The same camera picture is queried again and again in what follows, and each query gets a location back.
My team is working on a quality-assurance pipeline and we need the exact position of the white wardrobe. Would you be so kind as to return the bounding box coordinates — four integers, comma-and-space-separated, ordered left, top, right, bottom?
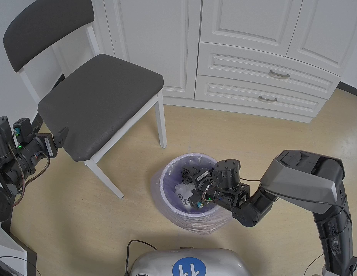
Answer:
89, 0, 357, 123

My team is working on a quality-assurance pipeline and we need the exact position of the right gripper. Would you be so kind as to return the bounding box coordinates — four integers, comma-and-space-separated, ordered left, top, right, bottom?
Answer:
192, 168, 223, 205

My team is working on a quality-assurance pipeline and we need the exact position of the white trash bin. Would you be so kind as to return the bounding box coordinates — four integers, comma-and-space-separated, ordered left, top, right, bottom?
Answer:
159, 153, 229, 233

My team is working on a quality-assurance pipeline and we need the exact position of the grey and white chair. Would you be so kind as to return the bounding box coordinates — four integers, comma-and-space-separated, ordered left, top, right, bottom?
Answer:
3, 0, 167, 199

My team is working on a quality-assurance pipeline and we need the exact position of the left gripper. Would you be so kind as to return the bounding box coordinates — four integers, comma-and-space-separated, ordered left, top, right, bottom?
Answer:
19, 126, 70, 167

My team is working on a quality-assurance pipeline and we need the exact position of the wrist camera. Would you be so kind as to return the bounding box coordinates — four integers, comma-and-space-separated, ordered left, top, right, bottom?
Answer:
12, 118, 41, 144
188, 189, 210, 211

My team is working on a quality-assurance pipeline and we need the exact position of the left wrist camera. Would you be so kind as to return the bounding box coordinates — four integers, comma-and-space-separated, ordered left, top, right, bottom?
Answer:
12, 118, 41, 144

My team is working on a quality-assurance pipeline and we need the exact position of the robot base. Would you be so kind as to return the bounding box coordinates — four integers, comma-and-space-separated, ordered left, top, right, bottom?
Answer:
129, 247, 253, 276

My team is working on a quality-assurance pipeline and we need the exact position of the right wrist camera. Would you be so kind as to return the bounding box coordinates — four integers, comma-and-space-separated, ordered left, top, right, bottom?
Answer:
188, 189, 210, 211

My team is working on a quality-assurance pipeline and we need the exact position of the black cable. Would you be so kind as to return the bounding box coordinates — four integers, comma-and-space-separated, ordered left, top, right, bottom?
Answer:
304, 253, 326, 276
125, 240, 159, 276

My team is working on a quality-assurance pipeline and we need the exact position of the clear printed wrapper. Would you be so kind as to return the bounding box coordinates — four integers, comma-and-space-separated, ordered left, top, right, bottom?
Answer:
175, 183, 197, 213

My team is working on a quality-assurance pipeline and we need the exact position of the purple plastic bag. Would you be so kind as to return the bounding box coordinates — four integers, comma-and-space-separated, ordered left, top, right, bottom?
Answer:
151, 153, 232, 236

